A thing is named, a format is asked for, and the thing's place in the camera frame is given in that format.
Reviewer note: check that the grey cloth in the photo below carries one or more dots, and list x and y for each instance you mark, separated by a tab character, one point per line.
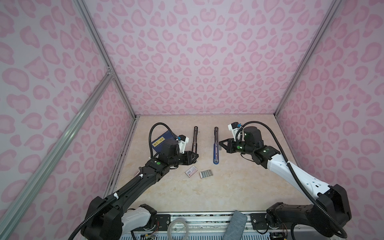
236	226

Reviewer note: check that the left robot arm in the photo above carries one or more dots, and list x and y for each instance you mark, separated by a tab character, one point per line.
111	217

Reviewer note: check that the clear tape roll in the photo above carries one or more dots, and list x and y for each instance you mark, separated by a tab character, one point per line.
176	226

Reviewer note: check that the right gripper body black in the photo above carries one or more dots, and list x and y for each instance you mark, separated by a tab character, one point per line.
240	146

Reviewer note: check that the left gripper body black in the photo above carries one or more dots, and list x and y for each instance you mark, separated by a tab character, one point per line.
179	159

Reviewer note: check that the red white staple box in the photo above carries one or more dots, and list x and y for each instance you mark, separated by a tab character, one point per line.
191	171

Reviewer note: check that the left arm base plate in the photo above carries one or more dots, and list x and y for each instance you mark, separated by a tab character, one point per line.
160	222

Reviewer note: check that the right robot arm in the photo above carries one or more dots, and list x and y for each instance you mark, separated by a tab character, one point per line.
329	208

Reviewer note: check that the blue booklet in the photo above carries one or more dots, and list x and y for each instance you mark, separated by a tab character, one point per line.
157	144

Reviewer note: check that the aluminium frame rail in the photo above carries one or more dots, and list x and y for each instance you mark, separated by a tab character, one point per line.
32	143

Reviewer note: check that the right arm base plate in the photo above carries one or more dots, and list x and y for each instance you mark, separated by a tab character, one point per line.
259	222

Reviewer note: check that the silver staple tray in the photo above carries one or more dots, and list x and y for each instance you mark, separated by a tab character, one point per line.
206	174

